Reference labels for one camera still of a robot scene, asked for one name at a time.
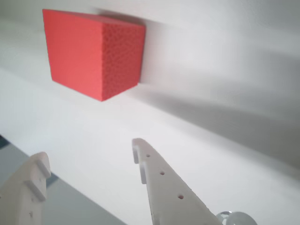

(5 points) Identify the red foam cube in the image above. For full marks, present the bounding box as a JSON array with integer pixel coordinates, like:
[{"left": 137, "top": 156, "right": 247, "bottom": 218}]
[{"left": 42, "top": 8, "right": 146, "bottom": 102}]

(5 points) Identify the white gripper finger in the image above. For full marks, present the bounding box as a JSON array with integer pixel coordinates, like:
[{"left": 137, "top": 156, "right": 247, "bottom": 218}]
[
  {"left": 132, "top": 137, "right": 225, "bottom": 225},
  {"left": 0, "top": 151, "right": 52, "bottom": 225}
]

